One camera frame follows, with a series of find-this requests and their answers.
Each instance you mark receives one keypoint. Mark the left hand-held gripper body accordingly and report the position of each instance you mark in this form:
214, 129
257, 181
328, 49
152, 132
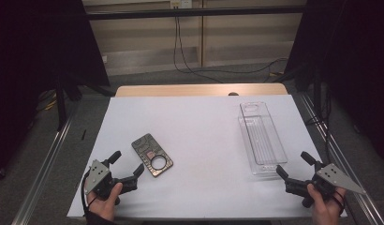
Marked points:
96, 175

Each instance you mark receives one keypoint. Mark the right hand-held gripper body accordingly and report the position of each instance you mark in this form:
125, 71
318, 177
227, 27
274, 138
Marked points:
335, 179

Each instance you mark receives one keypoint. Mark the dark patterned phone case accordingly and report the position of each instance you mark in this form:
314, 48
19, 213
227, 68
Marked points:
151, 154

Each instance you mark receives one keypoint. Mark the person's right hand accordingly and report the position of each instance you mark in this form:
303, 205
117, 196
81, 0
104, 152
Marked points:
326, 209

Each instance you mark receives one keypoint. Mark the person's left hand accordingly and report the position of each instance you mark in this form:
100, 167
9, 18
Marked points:
106, 206

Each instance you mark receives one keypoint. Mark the clear plastic packaging tray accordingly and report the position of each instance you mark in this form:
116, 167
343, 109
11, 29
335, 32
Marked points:
263, 140

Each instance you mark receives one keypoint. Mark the black stand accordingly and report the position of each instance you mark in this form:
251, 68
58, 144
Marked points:
318, 93
60, 106

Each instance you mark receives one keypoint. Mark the white board sheet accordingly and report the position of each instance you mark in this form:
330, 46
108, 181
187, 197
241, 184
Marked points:
196, 125

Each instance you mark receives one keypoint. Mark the wooden table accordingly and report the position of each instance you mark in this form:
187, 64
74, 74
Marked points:
180, 90

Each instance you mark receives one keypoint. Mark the dark table grommet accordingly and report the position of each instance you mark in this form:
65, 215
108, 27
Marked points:
233, 93

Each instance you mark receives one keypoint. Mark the black curtain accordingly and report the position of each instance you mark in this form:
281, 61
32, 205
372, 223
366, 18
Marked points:
352, 62
40, 47

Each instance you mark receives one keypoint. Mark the black horizontal bar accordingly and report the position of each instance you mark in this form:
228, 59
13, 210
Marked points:
196, 12

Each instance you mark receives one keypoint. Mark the metal floor rail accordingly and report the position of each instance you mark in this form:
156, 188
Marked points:
336, 156
40, 178

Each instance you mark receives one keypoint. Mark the white wall socket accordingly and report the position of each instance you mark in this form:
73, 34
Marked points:
180, 3

